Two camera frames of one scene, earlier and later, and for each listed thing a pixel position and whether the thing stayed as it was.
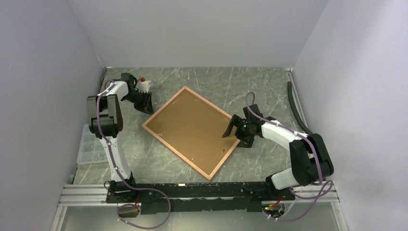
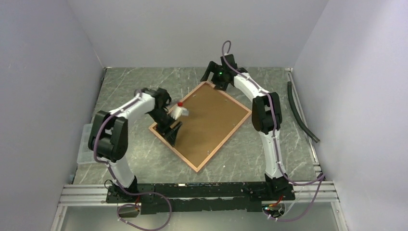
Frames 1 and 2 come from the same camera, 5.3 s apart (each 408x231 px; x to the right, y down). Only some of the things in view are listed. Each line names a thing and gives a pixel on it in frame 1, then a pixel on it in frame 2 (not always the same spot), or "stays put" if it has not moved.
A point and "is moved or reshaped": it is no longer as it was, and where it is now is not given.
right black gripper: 245,141 to 213,67
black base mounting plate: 246,197 stays put
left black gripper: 147,106 to 171,136
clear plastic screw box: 92,149 stays put
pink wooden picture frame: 193,127 is moved or reshaped
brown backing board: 195,128 is moved or reshaped
